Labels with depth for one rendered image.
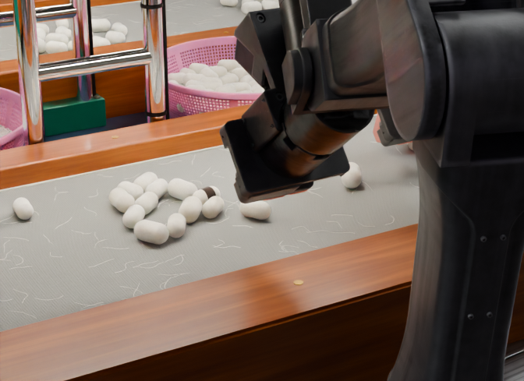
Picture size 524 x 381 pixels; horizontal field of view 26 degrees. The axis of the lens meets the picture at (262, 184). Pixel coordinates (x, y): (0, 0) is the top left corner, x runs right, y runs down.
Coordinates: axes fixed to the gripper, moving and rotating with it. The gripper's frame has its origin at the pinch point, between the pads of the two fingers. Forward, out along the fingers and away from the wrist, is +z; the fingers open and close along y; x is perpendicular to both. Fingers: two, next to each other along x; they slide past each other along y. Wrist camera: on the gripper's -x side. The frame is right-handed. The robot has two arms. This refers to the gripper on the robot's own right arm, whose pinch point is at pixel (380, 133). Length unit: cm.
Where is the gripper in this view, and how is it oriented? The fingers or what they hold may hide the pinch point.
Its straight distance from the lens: 132.1
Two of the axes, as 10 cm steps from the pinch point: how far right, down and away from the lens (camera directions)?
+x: 3.2, 9.2, -2.2
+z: -3.7, 3.3, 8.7
